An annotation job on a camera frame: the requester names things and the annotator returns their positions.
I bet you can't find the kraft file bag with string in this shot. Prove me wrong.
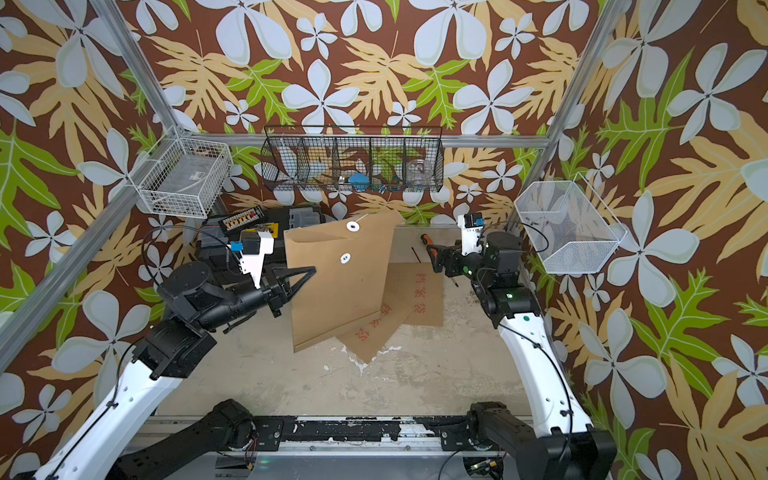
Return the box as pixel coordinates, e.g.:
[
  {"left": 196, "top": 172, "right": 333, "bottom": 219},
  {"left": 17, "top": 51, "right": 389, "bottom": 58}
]
[{"left": 284, "top": 210, "right": 404, "bottom": 352}]

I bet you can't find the white wire basket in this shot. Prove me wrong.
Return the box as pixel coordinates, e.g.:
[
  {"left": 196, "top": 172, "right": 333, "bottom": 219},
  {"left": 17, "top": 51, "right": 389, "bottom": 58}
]
[
  {"left": 130, "top": 127, "right": 233, "bottom": 219},
  {"left": 514, "top": 179, "right": 628, "bottom": 276}
]

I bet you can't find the blue object in basket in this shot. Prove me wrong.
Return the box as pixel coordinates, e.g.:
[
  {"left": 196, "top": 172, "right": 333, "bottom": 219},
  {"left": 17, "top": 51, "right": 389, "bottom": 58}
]
[{"left": 347, "top": 173, "right": 371, "bottom": 191}]

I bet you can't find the screwdriver bit set case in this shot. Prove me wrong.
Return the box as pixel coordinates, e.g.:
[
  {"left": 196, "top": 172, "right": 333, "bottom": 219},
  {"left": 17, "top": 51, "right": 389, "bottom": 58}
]
[{"left": 218, "top": 206, "right": 266, "bottom": 235}]

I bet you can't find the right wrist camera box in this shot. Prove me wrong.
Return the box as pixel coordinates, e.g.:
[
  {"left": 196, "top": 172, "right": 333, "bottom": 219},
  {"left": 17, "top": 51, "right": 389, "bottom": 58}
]
[{"left": 457, "top": 212, "right": 484, "bottom": 256}]

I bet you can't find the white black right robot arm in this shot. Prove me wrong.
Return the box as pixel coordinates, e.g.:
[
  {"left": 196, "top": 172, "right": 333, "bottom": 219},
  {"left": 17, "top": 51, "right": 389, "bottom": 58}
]
[{"left": 421, "top": 228, "right": 617, "bottom": 479}]

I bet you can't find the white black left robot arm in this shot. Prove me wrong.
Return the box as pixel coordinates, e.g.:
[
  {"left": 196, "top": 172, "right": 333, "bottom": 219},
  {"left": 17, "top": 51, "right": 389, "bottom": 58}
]
[{"left": 16, "top": 262, "right": 316, "bottom": 479}]

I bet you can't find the black plastic toolbox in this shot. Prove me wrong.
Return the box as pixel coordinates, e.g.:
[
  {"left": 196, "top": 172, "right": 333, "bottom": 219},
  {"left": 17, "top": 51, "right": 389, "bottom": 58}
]
[{"left": 195, "top": 206, "right": 326, "bottom": 283}]

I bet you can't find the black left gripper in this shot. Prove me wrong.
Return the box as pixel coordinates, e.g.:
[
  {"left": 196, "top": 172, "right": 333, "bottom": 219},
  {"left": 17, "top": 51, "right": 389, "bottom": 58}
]
[{"left": 198, "top": 263, "right": 312, "bottom": 335}]

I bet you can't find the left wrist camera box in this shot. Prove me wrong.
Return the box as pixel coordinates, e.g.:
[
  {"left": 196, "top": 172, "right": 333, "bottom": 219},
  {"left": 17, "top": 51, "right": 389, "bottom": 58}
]
[{"left": 230, "top": 229, "right": 275, "bottom": 289}]

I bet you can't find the black wire basket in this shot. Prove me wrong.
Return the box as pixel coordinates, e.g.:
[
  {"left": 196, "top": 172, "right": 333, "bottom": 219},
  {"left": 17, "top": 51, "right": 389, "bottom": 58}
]
[{"left": 259, "top": 125, "right": 445, "bottom": 193}]

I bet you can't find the thin dark metal rod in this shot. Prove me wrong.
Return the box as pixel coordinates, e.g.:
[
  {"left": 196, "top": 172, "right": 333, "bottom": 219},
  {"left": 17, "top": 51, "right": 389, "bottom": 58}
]
[{"left": 410, "top": 246, "right": 421, "bottom": 263}]

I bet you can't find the white wire basket right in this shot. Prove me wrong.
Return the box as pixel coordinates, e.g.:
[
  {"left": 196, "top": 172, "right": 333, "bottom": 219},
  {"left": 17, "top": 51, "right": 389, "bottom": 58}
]
[{"left": 514, "top": 179, "right": 628, "bottom": 276}]

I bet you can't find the white wire basket left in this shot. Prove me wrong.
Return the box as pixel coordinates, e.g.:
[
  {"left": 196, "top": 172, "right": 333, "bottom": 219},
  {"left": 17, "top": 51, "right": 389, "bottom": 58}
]
[{"left": 130, "top": 127, "right": 233, "bottom": 219}]

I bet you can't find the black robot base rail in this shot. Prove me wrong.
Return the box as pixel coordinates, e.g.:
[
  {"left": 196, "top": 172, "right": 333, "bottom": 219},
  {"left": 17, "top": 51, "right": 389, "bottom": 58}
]
[{"left": 119, "top": 398, "right": 541, "bottom": 469}]

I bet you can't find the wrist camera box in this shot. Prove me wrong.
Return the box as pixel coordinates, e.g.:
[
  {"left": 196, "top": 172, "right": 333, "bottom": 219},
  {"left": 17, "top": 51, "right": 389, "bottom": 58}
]
[
  {"left": 230, "top": 229, "right": 275, "bottom": 289},
  {"left": 457, "top": 212, "right": 484, "bottom": 256}
]

